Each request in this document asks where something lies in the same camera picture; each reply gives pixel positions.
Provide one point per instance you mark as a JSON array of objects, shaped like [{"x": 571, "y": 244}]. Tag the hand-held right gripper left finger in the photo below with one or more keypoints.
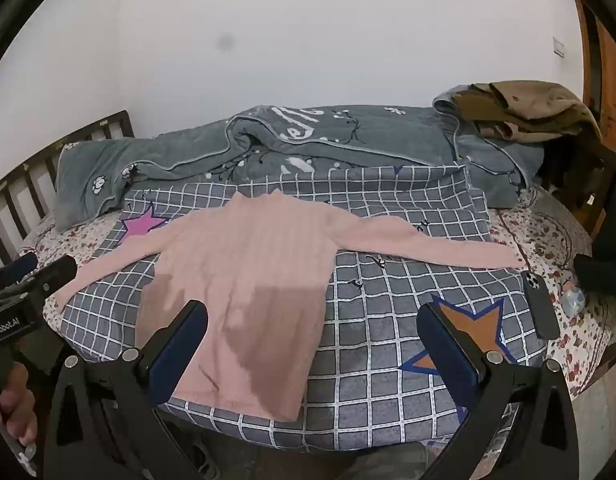
[{"x": 180, "y": 342}]

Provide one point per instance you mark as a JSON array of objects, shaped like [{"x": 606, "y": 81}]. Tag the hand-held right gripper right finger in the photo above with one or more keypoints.
[{"x": 445, "y": 347}]

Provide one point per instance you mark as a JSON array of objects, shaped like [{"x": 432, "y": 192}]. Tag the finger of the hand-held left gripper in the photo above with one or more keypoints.
[
  {"x": 55, "y": 272},
  {"x": 18, "y": 265}
]

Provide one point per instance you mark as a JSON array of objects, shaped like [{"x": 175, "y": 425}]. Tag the pink ribbed sweater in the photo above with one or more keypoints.
[{"x": 248, "y": 270}]

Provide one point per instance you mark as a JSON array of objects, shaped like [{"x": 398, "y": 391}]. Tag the brown clothes pile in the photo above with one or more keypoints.
[{"x": 532, "y": 105}]

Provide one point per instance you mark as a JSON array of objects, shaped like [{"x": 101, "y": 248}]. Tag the person's left hand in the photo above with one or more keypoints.
[{"x": 15, "y": 405}]

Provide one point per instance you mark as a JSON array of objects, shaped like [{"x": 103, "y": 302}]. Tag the dark wooden headboard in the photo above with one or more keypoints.
[{"x": 8, "y": 195}]

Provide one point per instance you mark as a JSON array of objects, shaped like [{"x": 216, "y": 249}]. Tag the grey checked star blanket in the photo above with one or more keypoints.
[{"x": 377, "y": 390}]

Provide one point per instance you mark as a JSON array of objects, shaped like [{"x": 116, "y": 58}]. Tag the black smartphone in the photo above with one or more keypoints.
[{"x": 540, "y": 305}]

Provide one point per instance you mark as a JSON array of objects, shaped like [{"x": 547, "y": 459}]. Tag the clear plastic bottle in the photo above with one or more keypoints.
[{"x": 571, "y": 302}]

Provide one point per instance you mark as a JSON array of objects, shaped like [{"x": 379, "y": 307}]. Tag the black garment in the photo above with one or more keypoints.
[{"x": 607, "y": 260}]

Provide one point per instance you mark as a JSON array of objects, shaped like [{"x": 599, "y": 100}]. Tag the grey-green printed quilt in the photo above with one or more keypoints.
[{"x": 338, "y": 145}]

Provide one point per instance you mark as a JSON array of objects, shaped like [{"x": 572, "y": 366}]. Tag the brown wooden door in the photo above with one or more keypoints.
[{"x": 610, "y": 70}]

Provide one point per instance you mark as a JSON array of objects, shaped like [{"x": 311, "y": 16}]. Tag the white wall socket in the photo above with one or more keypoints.
[{"x": 559, "y": 46}]

